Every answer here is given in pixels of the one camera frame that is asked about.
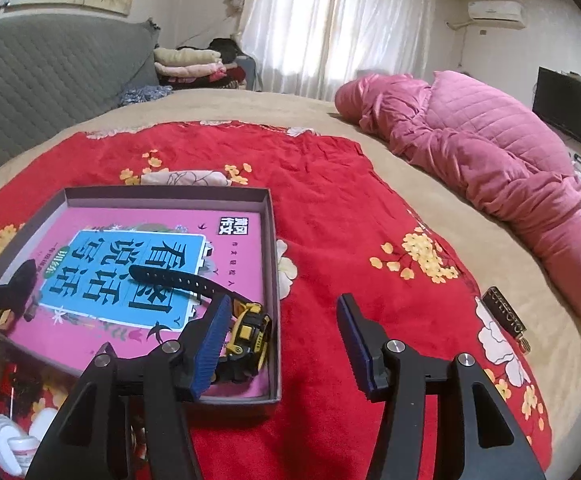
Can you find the pink quilted duvet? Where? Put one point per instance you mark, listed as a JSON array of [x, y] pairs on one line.
[[495, 150]]

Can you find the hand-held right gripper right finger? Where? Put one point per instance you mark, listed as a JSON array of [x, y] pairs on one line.
[[353, 345]]

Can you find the shallow grey cardboard box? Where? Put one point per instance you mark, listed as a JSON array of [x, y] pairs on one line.
[[170, 195]]

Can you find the blue patterned cloth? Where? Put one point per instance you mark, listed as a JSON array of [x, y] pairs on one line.
[[145, 95]]

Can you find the beige bed sheet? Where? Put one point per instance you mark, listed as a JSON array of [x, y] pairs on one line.
[[295, 110]]

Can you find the white sheer curtain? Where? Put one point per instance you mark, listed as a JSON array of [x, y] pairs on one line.
[[335, 25]]

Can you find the small white bottle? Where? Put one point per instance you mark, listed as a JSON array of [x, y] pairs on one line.
[[21, 455]]

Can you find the red floral blanket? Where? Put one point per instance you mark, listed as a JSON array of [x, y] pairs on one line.
[[345, 220]]

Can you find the yellow and black wristwatch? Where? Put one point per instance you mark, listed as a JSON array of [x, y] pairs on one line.
[[170, 277]]

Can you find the white air conditioner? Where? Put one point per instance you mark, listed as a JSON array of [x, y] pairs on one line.
[[495, 14]]

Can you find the black flat television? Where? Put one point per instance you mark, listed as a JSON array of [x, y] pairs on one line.
[[567, 105]]

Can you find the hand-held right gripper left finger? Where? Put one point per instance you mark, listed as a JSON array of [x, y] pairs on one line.
[[213, 345]]

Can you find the stack of folded clothes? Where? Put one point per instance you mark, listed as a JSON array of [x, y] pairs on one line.
[[190, 65]]

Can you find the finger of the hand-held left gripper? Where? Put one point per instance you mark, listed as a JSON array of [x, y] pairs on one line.
[[0, 300]]

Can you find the grey quilted headboard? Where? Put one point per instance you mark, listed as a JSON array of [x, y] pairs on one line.
[[45, 75]]

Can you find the pink and blue book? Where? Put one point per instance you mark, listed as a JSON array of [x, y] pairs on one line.
[[240, 270]]

